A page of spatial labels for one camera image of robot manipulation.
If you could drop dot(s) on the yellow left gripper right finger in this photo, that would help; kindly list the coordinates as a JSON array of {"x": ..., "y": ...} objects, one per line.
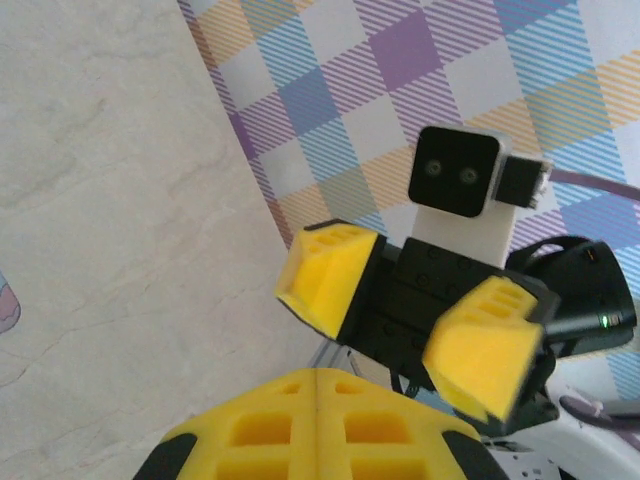
[{"x": 425, "y": 440}]

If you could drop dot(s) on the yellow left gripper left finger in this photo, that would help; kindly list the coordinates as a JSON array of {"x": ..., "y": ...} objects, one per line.
[{"x": 210, "y": 440}]

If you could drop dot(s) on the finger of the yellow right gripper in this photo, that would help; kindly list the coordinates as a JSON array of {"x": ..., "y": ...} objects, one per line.
[
  {"x": 325, "y": 280},
  {"x": 480, "y": 365}
]

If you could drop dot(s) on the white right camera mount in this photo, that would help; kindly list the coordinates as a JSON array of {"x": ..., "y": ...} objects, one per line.
[{"x": 465, "y": 235}]

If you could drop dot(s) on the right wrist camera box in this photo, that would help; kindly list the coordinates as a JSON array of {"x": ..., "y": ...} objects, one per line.
[{"x": 450, "y": 170}]

